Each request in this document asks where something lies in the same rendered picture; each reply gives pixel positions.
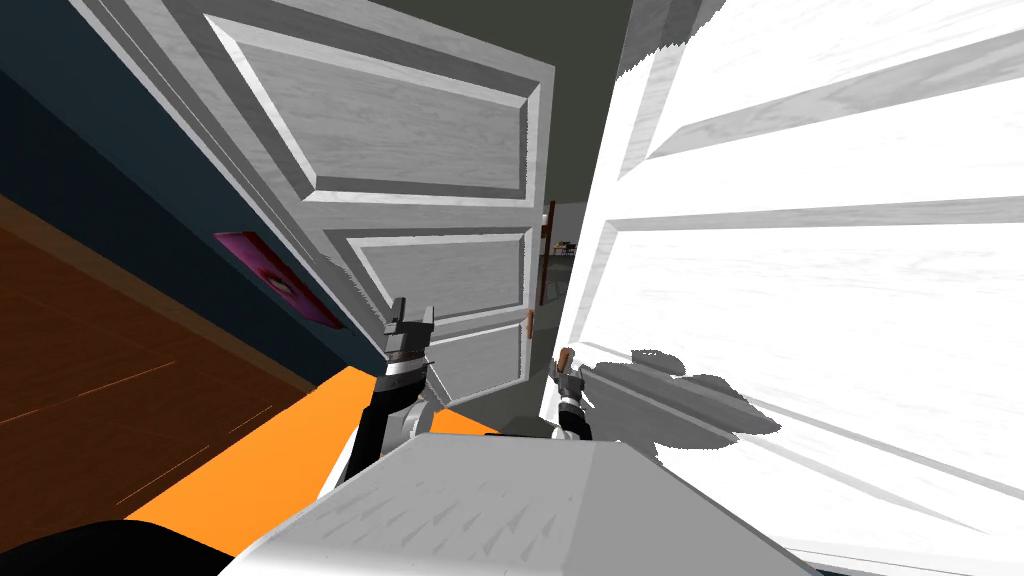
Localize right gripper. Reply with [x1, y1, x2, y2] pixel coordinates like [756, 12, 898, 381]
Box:
[555, 368, 588, 406]

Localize pink wall picture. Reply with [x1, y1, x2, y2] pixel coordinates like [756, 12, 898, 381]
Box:
[213, 231, 346, 331]

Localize white panelled door leaf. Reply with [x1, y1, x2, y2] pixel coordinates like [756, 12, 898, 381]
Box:
[539, 0, 1024, 576]

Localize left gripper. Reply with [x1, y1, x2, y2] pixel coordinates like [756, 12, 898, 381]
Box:
[382, 296, 437, 365]

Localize grey panelled door leaf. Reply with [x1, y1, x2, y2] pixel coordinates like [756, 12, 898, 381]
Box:
[67, 0, 558, 406]

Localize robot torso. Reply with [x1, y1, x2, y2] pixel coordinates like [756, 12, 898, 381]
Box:
[217, 431, 825, 576]

